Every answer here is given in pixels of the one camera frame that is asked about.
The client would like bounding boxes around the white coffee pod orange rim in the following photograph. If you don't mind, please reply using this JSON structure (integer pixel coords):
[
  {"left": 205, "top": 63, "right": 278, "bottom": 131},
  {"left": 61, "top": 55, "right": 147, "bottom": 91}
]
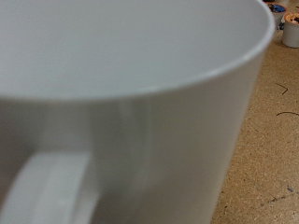
[{"left": 282, "top": 12, "right": 299, "bottom": 49}]

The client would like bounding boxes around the white mug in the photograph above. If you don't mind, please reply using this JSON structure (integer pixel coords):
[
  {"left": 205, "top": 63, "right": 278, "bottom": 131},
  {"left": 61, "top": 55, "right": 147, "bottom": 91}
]
[{"left": 0, "top": 0, "right": 277, "bottom": 224}]

